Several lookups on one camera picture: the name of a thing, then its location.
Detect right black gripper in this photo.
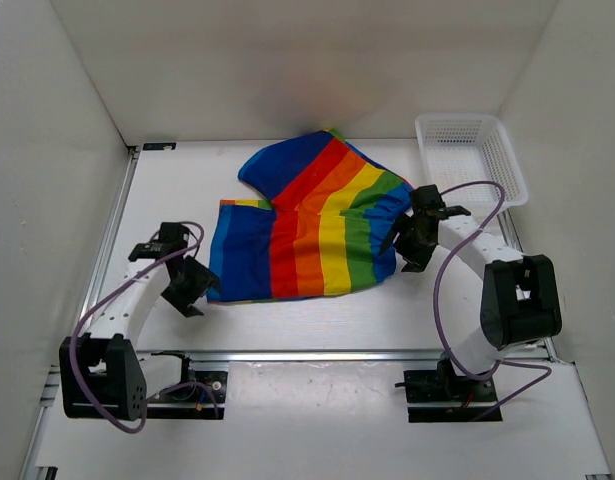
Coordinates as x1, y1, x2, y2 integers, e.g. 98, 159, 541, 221
379, 212, 437, 273

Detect rainbow striped shorts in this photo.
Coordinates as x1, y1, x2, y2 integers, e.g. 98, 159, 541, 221
207, 130, 413, 303

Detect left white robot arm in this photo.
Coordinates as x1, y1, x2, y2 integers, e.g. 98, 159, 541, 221
59, 221, 220, 434

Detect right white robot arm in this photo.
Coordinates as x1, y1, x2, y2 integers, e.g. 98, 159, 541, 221
381, 185, 562, 400

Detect white plastic basket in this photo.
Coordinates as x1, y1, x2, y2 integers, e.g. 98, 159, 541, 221
415, 113, 529, 218

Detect black corner label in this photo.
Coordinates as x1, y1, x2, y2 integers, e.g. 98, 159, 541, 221
142, 142, 177, 151

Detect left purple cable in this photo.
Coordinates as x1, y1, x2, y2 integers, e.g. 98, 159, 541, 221
69, 220, 221, 435

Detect purple cable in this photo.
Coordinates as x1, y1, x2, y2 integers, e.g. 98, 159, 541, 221
69, 220, 221, 435
433, 180, 554, 420

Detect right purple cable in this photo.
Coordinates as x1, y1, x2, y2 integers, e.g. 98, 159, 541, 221
433, 180, 554, 420

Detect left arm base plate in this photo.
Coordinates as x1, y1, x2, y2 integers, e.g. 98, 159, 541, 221
138, 351, 228, 420

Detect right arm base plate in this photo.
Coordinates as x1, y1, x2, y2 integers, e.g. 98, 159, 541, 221
394, 358, 503, 424

